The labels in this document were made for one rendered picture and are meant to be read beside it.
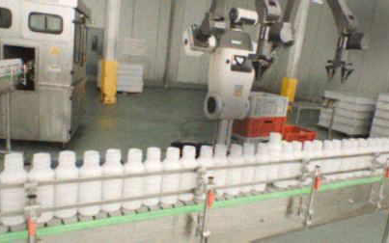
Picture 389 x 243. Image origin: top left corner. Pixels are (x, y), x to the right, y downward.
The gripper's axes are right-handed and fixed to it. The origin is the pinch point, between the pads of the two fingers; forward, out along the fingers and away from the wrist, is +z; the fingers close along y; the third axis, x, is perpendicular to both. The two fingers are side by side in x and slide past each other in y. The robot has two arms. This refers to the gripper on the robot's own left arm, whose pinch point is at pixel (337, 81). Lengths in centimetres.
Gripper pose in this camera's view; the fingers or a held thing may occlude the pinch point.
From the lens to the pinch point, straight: 160.6
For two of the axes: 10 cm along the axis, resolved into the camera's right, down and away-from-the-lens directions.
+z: -1.0, 9.7, 2.1
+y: -4.9, -2.3, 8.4
